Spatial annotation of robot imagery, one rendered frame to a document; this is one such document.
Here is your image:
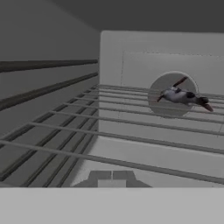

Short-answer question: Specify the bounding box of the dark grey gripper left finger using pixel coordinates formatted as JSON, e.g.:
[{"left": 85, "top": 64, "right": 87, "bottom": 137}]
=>
[{"left": 72, "top": 170, "right": 113, "bottom": 188}]

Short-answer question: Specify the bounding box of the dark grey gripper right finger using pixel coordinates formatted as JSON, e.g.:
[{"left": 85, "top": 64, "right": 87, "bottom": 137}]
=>
[{"left": 112, "top": 170, "right": 152, "bottom": 188}]

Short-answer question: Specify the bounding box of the white and black fish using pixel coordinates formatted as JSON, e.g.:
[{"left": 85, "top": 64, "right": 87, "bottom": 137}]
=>
[{"left": 156, "top": 76, "right": 215, "bottom": 113}]

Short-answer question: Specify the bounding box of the grey oven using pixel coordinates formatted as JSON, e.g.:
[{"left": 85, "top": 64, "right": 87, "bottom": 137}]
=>
[{"left": 0, "top": 0, "right": 224, "bottom": 188}]

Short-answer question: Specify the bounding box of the grey wire oven rack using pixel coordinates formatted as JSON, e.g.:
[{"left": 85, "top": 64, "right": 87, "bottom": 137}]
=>
[{"left": 0, "top": 83, "right": 224, "bottom": 188}]

